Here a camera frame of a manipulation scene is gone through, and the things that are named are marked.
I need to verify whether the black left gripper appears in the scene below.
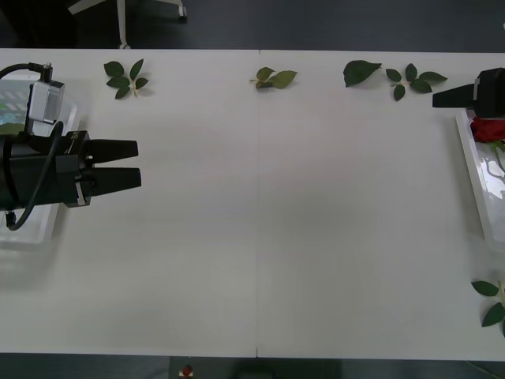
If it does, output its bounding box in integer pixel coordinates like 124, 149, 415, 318
54, 129, 143, 209

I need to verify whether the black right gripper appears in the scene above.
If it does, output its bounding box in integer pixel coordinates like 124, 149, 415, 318
432, 67, 505, 118

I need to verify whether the large red rose green stem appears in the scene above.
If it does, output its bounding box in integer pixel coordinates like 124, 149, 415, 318
469, 116, 505, 178

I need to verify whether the green twig with small leaves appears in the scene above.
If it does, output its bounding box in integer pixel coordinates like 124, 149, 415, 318
385, 62, 449, 102

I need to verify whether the shallow white box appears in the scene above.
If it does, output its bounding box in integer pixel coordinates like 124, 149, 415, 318
0, 77, 88, 253
454, 108, 505, 253

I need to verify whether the dark green five-leaf twig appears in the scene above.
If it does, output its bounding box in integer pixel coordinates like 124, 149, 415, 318
103, 58, 150, 99

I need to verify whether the single large green leaf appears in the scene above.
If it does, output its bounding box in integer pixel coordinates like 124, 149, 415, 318
342, 59, 383, 88

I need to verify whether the white chair base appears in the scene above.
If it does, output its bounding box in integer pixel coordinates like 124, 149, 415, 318
67, 0, 187, 51

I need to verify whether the yellow-green leaf twig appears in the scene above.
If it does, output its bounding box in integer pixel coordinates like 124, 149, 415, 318
249, 66, 298, 90

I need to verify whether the green leaf twig yellow stem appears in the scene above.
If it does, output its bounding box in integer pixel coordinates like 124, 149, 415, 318
471, 279, 505, 328

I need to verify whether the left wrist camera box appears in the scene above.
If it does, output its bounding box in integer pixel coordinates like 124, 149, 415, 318
25, 77, 66, 137

